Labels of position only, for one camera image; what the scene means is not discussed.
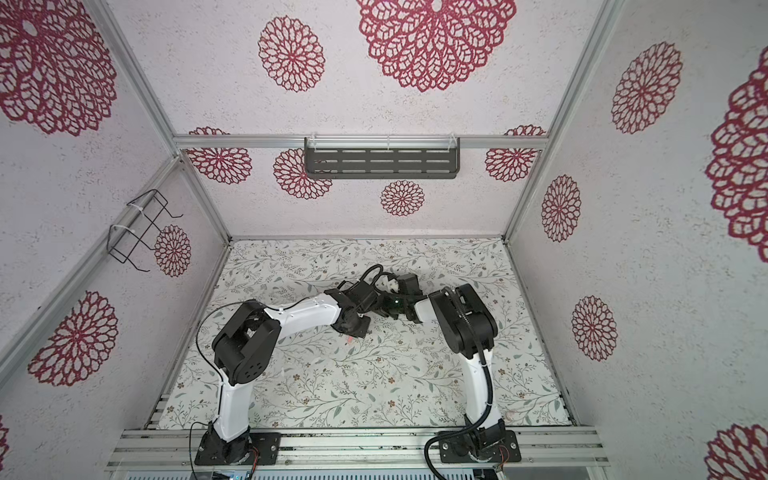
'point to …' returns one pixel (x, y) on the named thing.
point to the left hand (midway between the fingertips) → (356, 334)
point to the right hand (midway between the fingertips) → (367, 303)
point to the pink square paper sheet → (350, 339)
